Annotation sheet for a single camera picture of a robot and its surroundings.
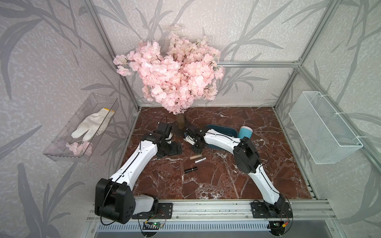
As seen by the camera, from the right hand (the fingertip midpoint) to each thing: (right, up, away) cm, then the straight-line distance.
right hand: (196, 147), depth 97 cm
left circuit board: (-21, -33, -26) cm, 47 cm away
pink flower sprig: (-45, +7, -38) cm, 59 cm away
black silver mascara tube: (0, -10, -10) cm, 15 cm away
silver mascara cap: (+3, -7, -7) cm, 10 cm away
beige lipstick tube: (0, -5, -6) cm, 8 cm away
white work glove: (-47, +17, -28) cm, 57 cm away
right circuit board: (+42, -36, -23) cm, 60 cm away
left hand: (-11, 0, -16) cm, 19 cm away
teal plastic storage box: (+22, +11, +7) cm, 25 cm away
